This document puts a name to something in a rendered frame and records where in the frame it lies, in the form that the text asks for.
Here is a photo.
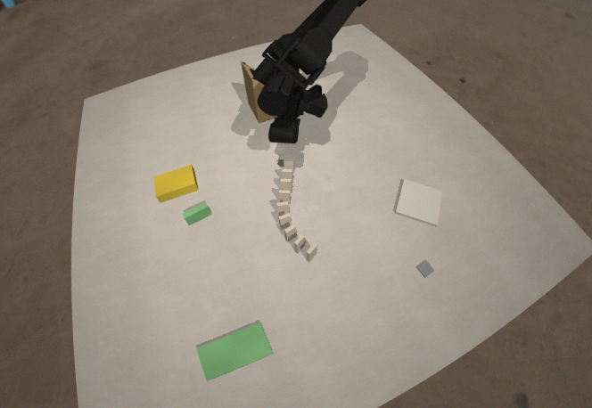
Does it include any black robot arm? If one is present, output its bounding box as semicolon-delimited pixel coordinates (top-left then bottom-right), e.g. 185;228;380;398
250;0;366;118

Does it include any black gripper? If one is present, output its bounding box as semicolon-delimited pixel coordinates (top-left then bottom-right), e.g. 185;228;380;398
268;87;300;143

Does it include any beige domino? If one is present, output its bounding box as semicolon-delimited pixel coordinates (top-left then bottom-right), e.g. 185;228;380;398
294;235;305;254
284;224;296;242
282;169;293;184
279;213;291;230
284;159;294;174
281;179;292;193
277;201;289;216
279;190;291;205
307;243;317;262

